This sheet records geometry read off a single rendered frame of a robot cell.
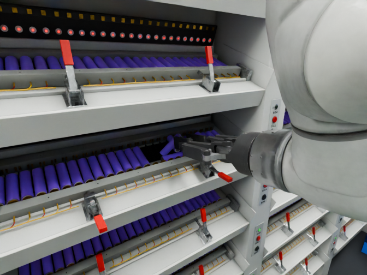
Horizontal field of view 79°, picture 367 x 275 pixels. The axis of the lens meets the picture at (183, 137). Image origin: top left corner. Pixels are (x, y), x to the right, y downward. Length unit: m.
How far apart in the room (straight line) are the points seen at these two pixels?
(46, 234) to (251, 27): 0.61
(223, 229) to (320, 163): 0.48
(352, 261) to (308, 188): 1.67
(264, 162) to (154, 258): 0.39
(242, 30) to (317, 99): 0.48
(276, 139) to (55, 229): 0.37
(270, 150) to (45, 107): 0.32
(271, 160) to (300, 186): 0.05
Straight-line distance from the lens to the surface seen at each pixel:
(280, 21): 0.22
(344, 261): 1.93
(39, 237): 0.45
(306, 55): 0.19
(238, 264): 0.89
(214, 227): 0.70
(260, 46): 0.61
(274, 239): 1.01
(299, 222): 1.14
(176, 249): 0.64
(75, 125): 0.37
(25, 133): 0.37
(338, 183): 0.27
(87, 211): 0.45
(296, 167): 0.29
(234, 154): 0.37
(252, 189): 0.69
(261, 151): 0.33
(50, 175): 0.50
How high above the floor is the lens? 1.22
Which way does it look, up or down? 19 degrees down
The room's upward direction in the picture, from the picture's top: straight up
